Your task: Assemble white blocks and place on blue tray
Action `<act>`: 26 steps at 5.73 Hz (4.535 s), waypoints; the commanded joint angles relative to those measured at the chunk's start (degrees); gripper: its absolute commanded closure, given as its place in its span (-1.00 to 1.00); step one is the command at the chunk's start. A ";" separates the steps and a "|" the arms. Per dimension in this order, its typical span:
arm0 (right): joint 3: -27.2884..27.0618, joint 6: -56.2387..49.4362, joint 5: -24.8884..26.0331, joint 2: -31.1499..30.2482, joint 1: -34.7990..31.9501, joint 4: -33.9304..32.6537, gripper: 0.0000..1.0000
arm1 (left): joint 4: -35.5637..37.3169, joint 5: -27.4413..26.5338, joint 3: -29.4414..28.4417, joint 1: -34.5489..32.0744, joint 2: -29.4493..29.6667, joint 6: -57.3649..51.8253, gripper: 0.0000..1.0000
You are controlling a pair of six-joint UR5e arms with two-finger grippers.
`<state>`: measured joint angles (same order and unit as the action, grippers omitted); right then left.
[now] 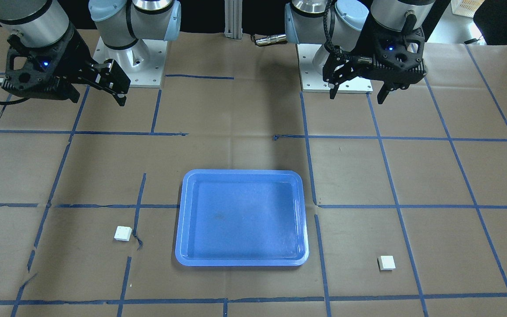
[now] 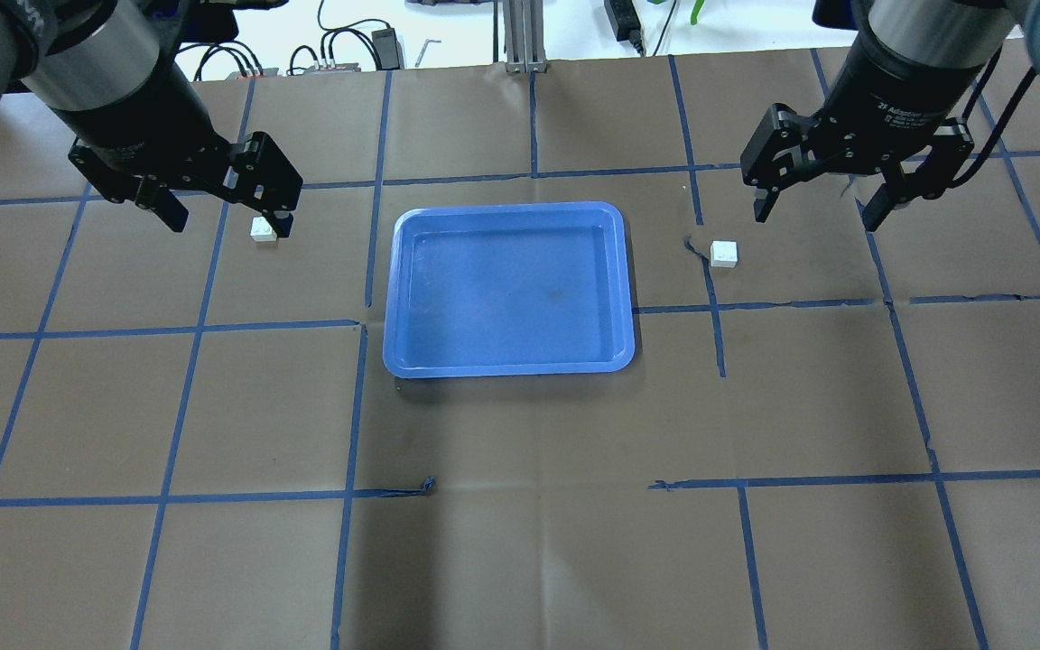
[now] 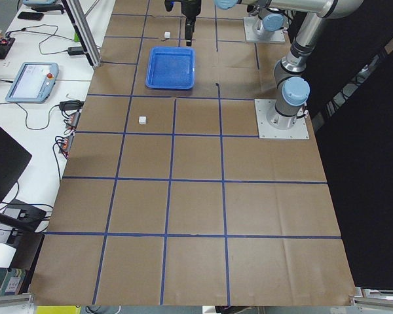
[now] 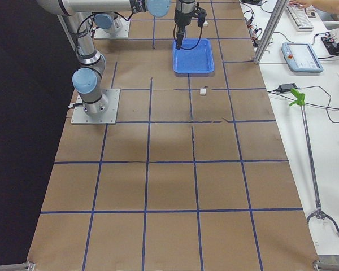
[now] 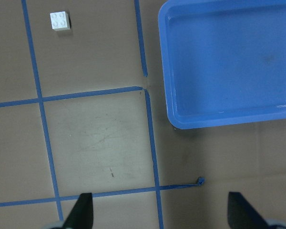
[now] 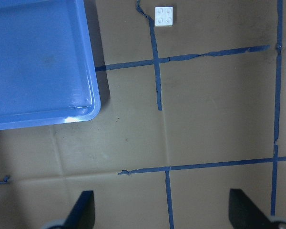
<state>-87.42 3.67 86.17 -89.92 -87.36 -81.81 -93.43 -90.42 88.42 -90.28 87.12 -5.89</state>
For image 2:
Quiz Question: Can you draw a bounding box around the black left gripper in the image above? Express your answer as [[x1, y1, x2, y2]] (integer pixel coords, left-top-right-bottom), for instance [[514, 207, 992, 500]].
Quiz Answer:
[[55, 61, 304, 239]]

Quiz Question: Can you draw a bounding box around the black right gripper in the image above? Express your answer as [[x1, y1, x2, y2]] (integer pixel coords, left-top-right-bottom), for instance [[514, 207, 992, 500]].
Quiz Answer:
[[739, 34, 985, 233]]

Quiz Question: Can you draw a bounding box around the white block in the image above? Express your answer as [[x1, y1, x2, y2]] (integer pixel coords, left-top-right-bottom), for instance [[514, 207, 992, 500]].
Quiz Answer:
[[249, 217, 278, 246], [709, 240, 739, 270]]

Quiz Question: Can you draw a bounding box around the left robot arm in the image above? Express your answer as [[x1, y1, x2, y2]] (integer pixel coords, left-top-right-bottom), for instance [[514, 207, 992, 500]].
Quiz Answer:
[[0, 1, 304, 238]]

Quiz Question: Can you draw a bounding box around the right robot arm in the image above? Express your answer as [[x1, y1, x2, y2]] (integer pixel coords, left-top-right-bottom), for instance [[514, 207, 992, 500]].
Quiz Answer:
[[740, 1, 1040, 233]]

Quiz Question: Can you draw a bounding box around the blue plastic tray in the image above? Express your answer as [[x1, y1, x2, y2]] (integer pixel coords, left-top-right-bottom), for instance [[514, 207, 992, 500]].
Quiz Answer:
[[381, 201, 636, 379]]

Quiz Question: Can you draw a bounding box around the black power brick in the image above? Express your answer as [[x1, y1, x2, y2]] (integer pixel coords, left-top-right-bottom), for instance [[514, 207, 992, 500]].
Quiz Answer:
[[370, 26, 404, 70]]

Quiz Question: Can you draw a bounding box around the grey hex key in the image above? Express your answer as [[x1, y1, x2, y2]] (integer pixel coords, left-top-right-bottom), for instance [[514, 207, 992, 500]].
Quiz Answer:
[[413, 38, 442, 69]]

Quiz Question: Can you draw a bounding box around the black power adapter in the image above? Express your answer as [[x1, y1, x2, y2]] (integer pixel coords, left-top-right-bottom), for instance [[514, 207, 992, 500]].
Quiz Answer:
[[602, 0, 646, 57]]

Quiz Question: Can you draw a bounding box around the brown paper mat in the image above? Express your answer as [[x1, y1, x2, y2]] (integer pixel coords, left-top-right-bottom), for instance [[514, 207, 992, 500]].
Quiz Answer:
[[0, 49, 1040, 649]]

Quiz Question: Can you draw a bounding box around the black cable bundle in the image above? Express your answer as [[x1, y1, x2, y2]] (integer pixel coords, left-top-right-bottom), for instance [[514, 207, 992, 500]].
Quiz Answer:
[[190, 0, 385, 80]]

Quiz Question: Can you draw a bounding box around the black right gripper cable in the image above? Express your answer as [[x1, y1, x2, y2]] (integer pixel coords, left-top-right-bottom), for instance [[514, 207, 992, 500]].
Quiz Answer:
[[950, 50, 1039, 190]]

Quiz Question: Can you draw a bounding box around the aluminium profile post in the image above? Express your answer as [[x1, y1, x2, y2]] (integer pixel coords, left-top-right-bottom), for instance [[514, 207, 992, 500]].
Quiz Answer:
[[499, 0, 548, 74]]

